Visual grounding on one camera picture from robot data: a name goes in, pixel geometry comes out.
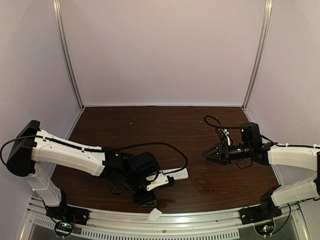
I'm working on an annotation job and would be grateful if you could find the right controller board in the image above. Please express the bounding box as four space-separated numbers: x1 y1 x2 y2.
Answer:
254 220 275 238

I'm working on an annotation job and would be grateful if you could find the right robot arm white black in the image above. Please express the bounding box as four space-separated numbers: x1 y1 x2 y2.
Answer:
202 122 320 219

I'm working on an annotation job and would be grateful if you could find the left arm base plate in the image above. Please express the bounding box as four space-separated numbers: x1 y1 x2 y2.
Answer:
45 205 89 226

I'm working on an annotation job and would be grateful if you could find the controller board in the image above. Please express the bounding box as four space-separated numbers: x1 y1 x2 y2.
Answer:
54 221 75 238
254 220 275 238

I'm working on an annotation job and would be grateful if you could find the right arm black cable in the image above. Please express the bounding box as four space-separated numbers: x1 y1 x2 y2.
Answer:
203 114 243 131

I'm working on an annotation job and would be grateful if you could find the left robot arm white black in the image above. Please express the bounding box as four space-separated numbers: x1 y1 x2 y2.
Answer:
5 120 160 211

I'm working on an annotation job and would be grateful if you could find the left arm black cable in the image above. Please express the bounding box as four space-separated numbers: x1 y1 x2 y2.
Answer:
0 134 189 176

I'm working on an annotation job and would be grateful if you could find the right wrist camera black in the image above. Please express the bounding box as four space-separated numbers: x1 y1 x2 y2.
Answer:
215 128 233 146

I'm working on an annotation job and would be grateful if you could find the right aluminium corner post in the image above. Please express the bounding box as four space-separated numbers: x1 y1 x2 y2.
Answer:
242 0 273 111

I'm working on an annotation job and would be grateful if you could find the left controller board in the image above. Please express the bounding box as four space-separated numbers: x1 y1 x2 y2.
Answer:
54 221 75 238

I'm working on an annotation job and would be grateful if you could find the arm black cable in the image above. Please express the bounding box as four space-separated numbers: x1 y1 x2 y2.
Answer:
203 114 243 131
0 134 189 176

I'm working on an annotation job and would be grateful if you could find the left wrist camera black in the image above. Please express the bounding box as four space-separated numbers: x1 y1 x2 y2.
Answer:
146 173 175 192

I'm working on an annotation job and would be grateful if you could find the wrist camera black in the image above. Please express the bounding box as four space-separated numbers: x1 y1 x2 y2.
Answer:
146 173 175 192
215 128 233 146

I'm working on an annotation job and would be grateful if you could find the white remote control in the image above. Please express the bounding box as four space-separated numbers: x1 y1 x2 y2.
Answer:
159 168 189 181

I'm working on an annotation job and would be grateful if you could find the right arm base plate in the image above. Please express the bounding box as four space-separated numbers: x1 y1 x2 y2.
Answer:
238 204 282 225

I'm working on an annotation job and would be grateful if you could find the aluminium corner post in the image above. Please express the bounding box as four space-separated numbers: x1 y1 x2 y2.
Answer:
242 0 273 111
53 0 85 111

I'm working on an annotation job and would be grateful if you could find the left aluminium corner post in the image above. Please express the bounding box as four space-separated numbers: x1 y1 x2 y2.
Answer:
53 0 85 111

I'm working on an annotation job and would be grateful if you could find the white battery cover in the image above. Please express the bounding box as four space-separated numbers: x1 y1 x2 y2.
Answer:
147 208 163 222

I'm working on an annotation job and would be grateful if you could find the aluminium front rail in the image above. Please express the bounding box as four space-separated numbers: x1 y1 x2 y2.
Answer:
23 196 305 238

